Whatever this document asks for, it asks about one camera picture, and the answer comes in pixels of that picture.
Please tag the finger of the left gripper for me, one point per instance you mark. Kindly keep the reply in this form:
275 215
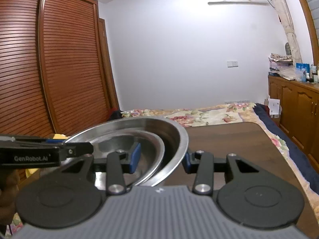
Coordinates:
31 154
35 139

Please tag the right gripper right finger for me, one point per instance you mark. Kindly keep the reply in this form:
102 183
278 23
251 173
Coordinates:
200 163

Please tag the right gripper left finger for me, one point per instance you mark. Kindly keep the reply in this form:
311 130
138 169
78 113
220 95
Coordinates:
118 163

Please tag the small shallow steel bowl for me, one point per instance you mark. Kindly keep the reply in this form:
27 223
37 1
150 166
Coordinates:
141 151

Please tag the large steel bowl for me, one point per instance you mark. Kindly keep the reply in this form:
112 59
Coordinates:
164 144

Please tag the left hand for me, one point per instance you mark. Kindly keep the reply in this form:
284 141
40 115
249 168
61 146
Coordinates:
10 185

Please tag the floral bed quilt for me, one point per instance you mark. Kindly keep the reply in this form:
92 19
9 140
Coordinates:
246 112

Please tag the dark clothes on bed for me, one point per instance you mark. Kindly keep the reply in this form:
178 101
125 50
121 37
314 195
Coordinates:
115 114

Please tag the brown louvered wardrobe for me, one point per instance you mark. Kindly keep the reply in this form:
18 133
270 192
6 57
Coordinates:
56 75

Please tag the white paper bag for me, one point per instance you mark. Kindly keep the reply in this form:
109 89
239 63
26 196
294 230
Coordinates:
274 108

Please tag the wooden sideboard cabinet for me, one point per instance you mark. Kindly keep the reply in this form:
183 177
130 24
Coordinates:
299 117

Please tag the stack of folded cloths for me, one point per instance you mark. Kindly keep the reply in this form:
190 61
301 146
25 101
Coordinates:
281 66

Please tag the blue tissue package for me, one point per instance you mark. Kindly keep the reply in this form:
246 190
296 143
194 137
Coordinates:
302 69

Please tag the beige tied curtain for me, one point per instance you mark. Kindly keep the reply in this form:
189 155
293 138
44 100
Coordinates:
287 23

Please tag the white wall switch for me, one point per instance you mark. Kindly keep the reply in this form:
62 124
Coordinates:
232 64

